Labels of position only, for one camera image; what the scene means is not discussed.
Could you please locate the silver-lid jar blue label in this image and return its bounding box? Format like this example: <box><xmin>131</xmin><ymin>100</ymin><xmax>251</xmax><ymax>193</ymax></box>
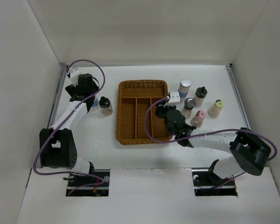
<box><xmin>178</xmin><ymin>78</ymin><xmax>191</xmax><ymax>100</ymax></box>
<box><xmin>90</xmin><ymin>96</ymin><xmax>99</xmax><ymax>112</ymax></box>

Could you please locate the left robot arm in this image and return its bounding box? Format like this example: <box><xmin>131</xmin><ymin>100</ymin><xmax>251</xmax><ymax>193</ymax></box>
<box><xmin>39</xmin><ymin>73</ymin><xmax>99</xmax><ymax>169</ymax></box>

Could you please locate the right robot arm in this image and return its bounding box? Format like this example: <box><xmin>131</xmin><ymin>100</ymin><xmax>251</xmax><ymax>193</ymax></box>
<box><xmin>155</xmin><ymin>104</ymin><xmax>271</xmax><ymax>185</ymax></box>

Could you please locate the dark-lid spice grinder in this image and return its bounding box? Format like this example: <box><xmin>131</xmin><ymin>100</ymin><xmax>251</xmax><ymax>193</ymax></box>
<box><xmin>181</xmin><ymin>98</ymin><xmax>196</xmax><ymax>119</ymax></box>

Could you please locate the pink-cap bottle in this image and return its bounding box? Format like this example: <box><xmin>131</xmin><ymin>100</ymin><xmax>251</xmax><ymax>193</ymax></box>
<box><xmin>191</xmin><ymin>110</ymin><xmax>206</xmax><ymax>128</ymax></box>

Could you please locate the brown wicker divided tray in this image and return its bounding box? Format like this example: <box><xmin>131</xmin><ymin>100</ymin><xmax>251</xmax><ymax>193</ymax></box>
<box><xmin>116</xmin><ymin>80</ymin><xmax>172</xmax><ymax>145</ymax></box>

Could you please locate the black-cap bottle left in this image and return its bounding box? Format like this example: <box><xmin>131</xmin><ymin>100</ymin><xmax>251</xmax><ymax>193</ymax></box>
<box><xmin>99</xmin><ymin>97</ymin><xmax>113</xmax><ymax>116</ymax></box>

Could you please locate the black-cap bottle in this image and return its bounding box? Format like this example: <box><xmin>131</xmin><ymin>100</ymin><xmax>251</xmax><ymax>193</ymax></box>
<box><xmin>194</xmin><ymin>86</ymin><xmax>208</xmax><ymax>107</ymax></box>
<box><xmin>99</xmin><ymin>97</ymin><xmax>113</xmax><ymax>116</ymax></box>

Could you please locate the black-cap bottle right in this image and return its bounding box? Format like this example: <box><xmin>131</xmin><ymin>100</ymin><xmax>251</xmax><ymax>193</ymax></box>
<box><xmin>194</xmin><ymin>86</ymin><xmax>208</xmax><ymax>107</ymax></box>

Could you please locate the yellow-cap bottle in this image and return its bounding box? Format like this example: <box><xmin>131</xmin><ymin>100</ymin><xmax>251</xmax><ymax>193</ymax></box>
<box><xmin>208</xmin><ymin>99</ymin><xmax>224</xmax><ymax>118</ymax></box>

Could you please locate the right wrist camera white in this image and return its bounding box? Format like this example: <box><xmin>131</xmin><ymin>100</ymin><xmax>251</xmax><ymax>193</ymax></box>
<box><xmin>166</xmin><ymin>91</ymin><xmax>181</xmax><ymax>106</ymax></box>

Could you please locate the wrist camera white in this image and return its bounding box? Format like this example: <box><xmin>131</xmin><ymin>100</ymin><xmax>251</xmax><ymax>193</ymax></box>
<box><xmin>67</xmin><ymin>67</ymin><xmax>81</xmax><ymax>85</ymax></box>
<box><xmin>166</xmin><ymin>91</ymin><xmax>181</xmax><ymax>106</ymax></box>

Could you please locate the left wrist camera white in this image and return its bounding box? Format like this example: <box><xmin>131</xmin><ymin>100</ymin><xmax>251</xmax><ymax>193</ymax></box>
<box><xmin>67</xmin><ymin>67</ymin><xmax>81</xmax><ymax>85</ymax></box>

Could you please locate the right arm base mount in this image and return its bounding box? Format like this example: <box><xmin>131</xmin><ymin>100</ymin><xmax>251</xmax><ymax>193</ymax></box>
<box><xmin>192</xmin><ymin>170</ymin><xmax>238</xmax><ymax>196</ymax></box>

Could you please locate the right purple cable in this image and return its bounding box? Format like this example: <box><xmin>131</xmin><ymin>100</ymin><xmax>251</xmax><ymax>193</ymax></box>
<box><xmin>145</xmin><ymin>96</ymin><xmax>279</xmax><ymax>161</ymax></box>

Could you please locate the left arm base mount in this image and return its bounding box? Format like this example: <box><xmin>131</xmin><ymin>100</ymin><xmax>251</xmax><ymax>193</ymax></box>
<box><xmin>64</xmin><ymin>169</ymin><xmax>111</xmax><ymax>197</ymax></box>

